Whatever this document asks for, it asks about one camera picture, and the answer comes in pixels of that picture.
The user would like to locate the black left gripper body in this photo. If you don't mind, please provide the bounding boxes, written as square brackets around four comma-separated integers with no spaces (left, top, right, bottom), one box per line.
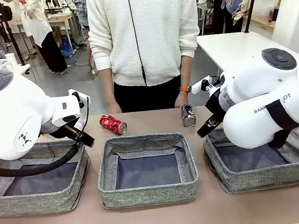
[38,121,76,141]

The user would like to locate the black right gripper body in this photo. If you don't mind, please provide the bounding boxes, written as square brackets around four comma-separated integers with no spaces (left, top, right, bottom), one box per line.
[204,90,232,125]

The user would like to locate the clear bottle with pink label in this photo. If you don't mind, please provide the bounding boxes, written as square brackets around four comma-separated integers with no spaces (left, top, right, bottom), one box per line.
[72,119,86,131]

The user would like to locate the crushed dark blue can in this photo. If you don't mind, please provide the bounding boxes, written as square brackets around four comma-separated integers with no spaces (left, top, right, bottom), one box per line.
[181,103,197,128]

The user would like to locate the person's left forearm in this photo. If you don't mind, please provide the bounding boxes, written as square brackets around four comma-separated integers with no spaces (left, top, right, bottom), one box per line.
[177,53,197,88]

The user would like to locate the person's right forearm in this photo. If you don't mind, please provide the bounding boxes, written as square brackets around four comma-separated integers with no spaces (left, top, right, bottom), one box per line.
[97,67,118,106]

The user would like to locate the person's left hand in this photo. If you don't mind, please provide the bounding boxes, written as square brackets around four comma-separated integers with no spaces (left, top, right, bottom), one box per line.
[173,91,191,109]

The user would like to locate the person's right hand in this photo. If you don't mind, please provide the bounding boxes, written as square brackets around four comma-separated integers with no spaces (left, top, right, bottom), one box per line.
[105,100,123,115]

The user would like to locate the crushed red soda can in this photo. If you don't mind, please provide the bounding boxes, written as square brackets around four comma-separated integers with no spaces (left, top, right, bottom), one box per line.
[99,112,129,137]

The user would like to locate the black trousers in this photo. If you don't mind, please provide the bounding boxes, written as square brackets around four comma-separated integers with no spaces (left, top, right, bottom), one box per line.
[113,74,185,115]

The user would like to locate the grey fabric basket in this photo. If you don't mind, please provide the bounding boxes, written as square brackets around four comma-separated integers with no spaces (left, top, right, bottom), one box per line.
[0,138,96,219]
[93,129,202,211]
[201,119,299,197]

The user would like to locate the white side table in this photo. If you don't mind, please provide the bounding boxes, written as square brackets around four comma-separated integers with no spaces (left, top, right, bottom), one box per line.
[12,64,32,77]

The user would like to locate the blue plastic bag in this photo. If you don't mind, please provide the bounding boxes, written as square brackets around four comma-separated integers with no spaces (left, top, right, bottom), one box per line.
[58,40,75,60]

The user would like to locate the white paper cup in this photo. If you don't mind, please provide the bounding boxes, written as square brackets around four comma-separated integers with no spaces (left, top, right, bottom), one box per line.
[4,52,18,73]

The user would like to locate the person in white sweater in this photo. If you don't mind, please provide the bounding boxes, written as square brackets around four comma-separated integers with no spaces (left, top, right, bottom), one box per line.
[85,0,205,92]

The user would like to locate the black tripod pole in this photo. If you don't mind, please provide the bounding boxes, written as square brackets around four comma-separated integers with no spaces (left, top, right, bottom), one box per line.
[0,0,26,68]

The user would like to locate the bystander in white coat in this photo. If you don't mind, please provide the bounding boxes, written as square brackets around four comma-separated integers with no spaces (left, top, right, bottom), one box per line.
[18,0,69,77]

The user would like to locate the black stand pole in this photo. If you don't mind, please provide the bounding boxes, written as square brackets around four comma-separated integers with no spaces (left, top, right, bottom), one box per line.
[240,0,264,34]

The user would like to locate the background workbench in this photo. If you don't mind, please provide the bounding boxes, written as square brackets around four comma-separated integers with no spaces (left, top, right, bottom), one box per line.
[8,14,80,52]

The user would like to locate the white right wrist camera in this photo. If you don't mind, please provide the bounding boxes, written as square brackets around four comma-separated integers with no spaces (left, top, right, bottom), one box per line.
[190,74,227,96]

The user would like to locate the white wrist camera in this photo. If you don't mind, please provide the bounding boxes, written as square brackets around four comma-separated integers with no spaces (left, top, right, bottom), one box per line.
[67,87,92,110]
[190,74,227,96]

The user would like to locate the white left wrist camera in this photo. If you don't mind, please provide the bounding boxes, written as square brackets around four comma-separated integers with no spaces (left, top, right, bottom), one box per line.
[67,87,92,110]

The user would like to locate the black left arm cable sleeve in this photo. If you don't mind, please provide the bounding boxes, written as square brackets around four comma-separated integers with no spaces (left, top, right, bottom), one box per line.
[0,141,89,180]

